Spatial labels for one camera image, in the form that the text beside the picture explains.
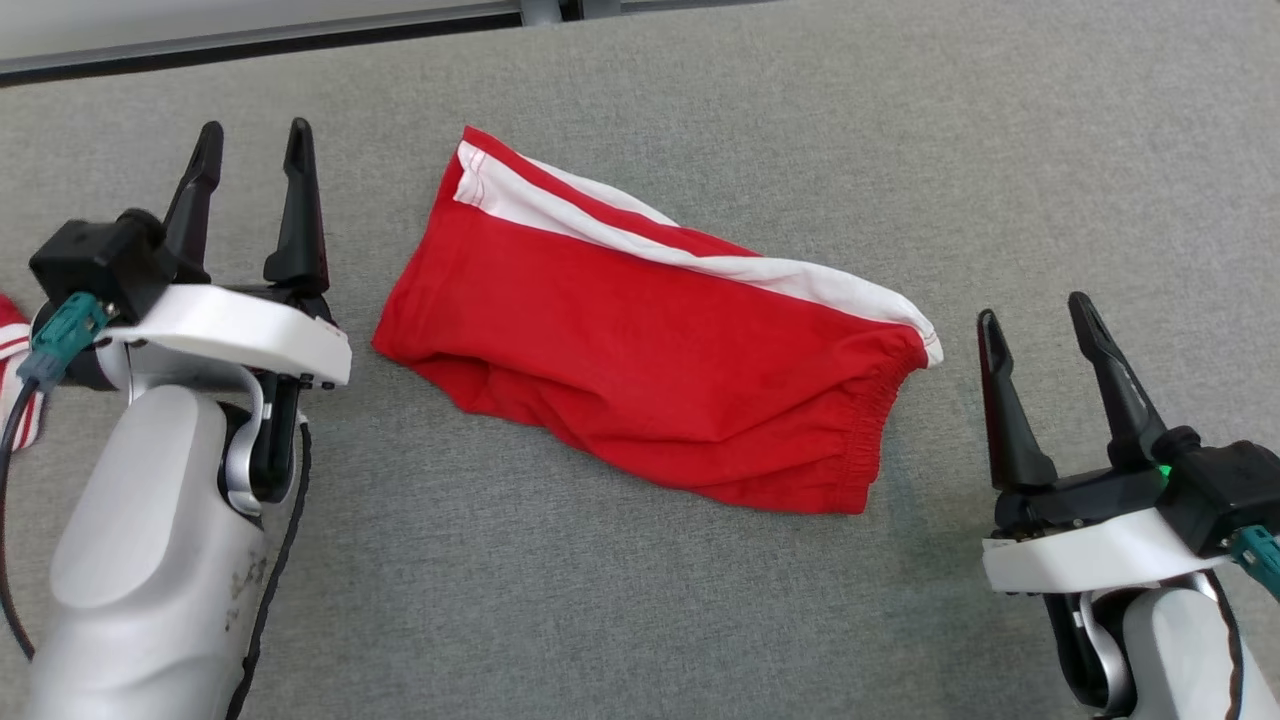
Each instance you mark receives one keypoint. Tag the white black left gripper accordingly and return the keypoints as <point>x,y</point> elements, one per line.
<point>240,325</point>

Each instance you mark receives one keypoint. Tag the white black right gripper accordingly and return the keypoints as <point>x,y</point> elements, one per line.
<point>1080,555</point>

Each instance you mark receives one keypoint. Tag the red shorts white side stripe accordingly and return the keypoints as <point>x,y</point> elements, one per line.
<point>620,340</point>

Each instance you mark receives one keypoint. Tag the red white striped garment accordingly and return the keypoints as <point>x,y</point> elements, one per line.
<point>12,345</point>

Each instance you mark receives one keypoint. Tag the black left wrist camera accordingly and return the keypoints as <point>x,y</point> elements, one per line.
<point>95,260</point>

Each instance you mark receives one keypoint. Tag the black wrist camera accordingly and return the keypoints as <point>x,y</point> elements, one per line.
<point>95,260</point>
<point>1230,480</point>

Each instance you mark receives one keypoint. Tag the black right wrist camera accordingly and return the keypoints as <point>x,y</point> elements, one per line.
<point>1230,480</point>

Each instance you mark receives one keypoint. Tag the grey partition post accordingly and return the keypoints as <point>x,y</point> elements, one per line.
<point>570,8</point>

